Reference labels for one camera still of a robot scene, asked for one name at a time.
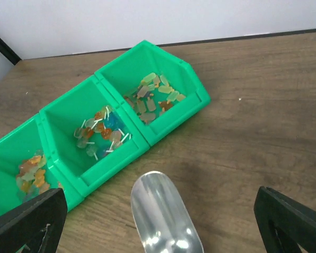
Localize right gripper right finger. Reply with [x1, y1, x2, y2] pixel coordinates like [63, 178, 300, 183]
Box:
[254, 187, 316, 252]

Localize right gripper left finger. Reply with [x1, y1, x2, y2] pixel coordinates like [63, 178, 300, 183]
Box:
[0, 188, 67, 252]

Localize green bin star gummies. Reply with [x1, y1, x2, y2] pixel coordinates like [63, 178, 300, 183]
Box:
[0, 114, 84, 222]

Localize green bin lollipops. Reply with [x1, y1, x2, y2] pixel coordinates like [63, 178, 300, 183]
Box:
[40, 76, 149, 197]

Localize metal scoop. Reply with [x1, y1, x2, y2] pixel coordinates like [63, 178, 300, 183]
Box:
[131, 171, 204, 252]

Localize green bin popsicle candies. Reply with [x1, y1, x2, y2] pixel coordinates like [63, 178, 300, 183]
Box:
[95, 41, 211, 145]

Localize pile of popsicle candies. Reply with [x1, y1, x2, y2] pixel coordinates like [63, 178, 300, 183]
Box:
[123, 72, 186, 125]

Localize pile of star gummies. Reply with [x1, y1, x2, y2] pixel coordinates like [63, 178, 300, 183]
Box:
[15, 150, 64, 203]

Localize pile of lollipops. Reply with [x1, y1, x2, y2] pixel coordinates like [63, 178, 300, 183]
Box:
[73, 105, 132, 161]

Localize black aluminium frame rail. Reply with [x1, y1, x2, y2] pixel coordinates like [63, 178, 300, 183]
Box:
[0, 38, 22, 65]

